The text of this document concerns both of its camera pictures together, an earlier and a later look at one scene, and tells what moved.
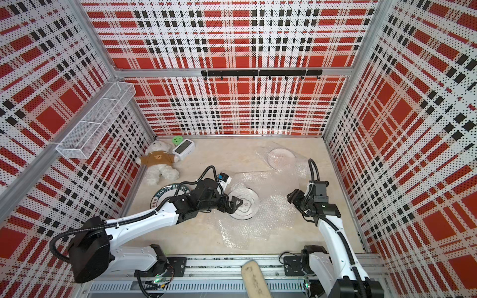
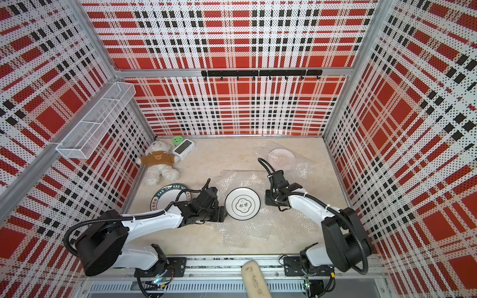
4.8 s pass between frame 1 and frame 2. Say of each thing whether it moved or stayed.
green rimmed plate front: stayed
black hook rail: stayed
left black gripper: moved
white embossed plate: stayed
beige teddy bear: stayed
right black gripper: moved
